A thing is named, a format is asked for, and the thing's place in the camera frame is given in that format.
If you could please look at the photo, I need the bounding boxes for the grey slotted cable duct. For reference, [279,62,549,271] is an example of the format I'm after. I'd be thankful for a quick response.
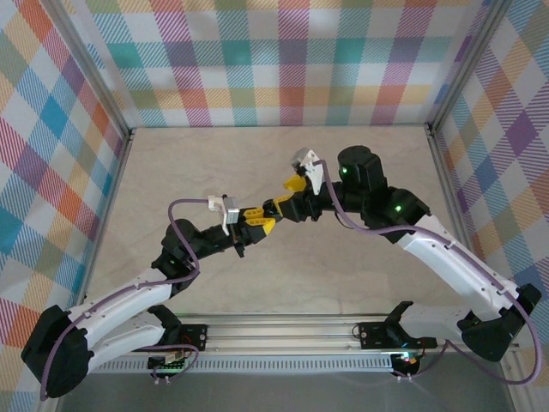
[67,354,396,374]

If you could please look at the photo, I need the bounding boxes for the controller board green lights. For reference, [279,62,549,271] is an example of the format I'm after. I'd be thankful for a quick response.
[147,352,190,373]

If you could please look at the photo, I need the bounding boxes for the controller board orange part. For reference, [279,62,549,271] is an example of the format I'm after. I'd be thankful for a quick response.
[390,351,420,369]

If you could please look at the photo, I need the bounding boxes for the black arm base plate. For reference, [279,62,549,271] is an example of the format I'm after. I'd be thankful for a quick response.
[162,324,209,354]
[357,320,439,351]

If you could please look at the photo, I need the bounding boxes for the aluminium frame post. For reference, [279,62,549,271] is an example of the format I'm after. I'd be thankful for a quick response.
[50,0,135,142]
[425,0,516,135]

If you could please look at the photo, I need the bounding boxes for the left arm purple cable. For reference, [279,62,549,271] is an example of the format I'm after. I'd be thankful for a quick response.
[40,197,211,404]

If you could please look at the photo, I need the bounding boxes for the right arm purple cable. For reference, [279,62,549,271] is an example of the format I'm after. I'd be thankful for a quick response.
[317,159,542,385]

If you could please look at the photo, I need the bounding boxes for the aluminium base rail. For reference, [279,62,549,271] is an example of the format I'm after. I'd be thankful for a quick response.
[45,314,522,357]

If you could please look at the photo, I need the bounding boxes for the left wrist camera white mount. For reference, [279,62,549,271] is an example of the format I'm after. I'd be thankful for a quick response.
[207,195,241,236]

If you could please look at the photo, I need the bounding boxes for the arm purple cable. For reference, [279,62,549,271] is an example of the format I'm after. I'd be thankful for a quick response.
[317,159,542,385]
[40,197,211,404]

